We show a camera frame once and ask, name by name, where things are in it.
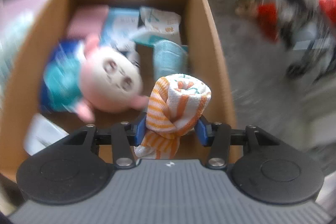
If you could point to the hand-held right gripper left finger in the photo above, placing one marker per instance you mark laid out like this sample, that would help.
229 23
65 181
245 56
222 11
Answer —
140 129

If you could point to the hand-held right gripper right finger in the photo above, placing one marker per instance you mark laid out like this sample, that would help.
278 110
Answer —
202 130

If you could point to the orange striped towel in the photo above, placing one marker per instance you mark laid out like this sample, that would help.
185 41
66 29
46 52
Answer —
168 113

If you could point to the pink plush pig toy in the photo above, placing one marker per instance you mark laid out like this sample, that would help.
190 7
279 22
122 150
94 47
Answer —
110 87

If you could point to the brown cardboard box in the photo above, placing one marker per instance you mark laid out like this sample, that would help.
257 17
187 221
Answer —
207 56

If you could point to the teal bow towel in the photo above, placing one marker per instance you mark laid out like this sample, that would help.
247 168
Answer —
168 58

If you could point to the blue wet wipes pack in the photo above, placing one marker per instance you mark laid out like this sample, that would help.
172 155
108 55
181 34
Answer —
60 82

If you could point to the blue white bandage box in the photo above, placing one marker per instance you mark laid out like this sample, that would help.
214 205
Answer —
118 27

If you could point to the white teal cotton swab pack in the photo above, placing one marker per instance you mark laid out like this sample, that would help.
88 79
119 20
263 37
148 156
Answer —
160 22

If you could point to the white packet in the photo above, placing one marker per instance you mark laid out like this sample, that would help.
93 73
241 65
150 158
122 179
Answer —
42 134

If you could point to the black stand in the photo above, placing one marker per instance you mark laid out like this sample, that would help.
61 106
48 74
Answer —
296 66

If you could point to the red object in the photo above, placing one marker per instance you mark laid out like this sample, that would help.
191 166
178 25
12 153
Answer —
267 19

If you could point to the white plastic bag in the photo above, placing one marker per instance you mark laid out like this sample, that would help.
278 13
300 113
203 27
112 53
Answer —
13 50

